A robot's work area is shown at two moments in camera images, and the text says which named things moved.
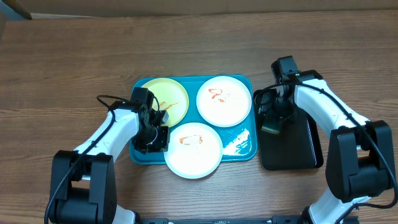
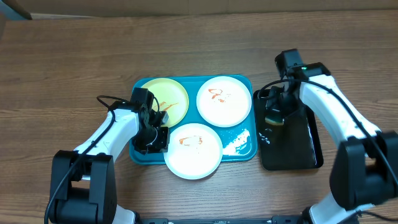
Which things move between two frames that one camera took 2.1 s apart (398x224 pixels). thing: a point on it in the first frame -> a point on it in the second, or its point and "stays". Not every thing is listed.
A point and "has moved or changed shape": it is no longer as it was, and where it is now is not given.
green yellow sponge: x=269 y=129 has moved or changed shape
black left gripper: x=161 y=145 stays
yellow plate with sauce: x=169 y=96 stays
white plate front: x=194 y=150 stays
